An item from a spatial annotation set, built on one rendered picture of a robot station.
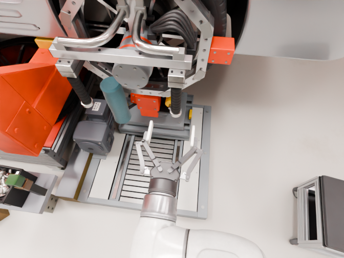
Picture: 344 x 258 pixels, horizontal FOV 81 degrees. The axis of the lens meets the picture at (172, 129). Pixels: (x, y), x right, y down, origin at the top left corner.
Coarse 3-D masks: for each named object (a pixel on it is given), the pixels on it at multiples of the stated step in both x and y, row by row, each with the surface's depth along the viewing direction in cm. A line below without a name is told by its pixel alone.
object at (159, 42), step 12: (84, 0) 73; (96, 0) 87; (84, 12) 78; (96, 12) 89; (156, 12) 80; (84, 24) 81; (96, 24) 83; (108, 24) 83; (120, 36) 106; (168, 36) 83; (180, 36) 83; (156, 72) 104
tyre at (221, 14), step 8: (64, 0) 74; (200, 0) 68; (208, 0) 67; (216, 0) 67; (224, 0) 70; (208, 8) 69; (216, 8) 69; (224, 8) 70; (216, 16) 72; (224, 16) 72; (216, 24) 74; (224, 24) 74; (216, 32) 77; (224, 32) 77; (208, 64) 90; (152, 80) 104; (160, 80) 104
